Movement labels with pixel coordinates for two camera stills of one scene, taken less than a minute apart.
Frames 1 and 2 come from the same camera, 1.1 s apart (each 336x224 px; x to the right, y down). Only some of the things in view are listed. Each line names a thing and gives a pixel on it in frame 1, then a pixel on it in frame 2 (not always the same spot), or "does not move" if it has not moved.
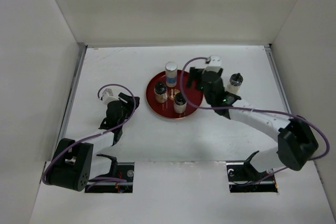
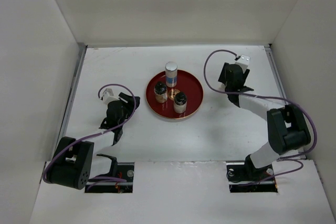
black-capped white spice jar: x=180 y=103 does not move
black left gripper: x=129 y=103 does not move
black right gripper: x=195 y=73 to x=222 y=77
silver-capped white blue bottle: x=171 y=70 does not move
